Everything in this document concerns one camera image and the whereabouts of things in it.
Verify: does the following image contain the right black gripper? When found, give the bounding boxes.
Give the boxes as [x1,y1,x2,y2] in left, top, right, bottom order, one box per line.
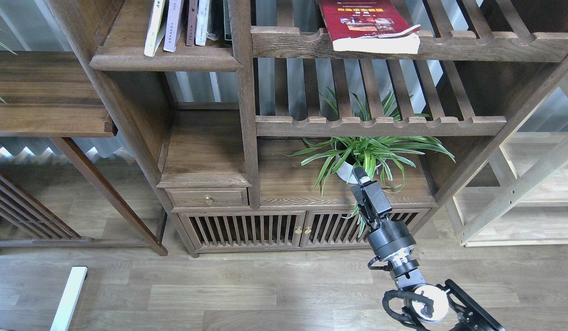
[351,167,416,263]

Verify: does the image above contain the red book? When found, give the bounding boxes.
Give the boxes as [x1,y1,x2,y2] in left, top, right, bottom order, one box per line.
[319,0,420,54]

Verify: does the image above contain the pale purple white book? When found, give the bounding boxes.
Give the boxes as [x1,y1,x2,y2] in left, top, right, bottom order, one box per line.
[164,0,184,52]

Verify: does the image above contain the yellow green book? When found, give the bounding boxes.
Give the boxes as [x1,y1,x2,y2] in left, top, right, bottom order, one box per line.
[143,0,168,57]

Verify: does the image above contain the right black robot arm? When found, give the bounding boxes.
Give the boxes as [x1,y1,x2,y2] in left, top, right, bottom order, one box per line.
[351,167,503,331]

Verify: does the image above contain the light wooden shelf unit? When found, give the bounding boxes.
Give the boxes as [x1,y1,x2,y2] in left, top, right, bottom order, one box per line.
[445,131,568,247]

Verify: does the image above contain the white plant pot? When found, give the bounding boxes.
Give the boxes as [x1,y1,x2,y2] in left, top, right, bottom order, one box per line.
[335,160,359,184]

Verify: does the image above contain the dark wooden bookshelf cabinet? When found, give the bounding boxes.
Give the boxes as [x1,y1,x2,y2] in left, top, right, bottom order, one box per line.
[47,0,568,256]

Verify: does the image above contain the dark green upright book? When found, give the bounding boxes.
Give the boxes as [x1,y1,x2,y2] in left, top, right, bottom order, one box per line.
[223,0,233,46]

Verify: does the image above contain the white upright book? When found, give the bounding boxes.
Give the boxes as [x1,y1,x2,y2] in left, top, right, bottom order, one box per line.
[194,0,212,46]

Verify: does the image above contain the brown upright book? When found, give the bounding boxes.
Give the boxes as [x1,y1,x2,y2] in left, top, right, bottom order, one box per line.
[185,0,199,46]

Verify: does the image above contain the dark wooden side table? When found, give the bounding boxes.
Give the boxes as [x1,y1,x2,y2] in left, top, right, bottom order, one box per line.
[0,51,168,256]

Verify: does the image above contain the white base bar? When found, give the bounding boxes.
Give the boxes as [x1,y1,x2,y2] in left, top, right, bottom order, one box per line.
[50,266,88,331]

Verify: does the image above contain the dark wooden slatted rack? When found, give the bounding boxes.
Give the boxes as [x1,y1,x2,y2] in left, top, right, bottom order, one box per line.
[0,170,119,248]

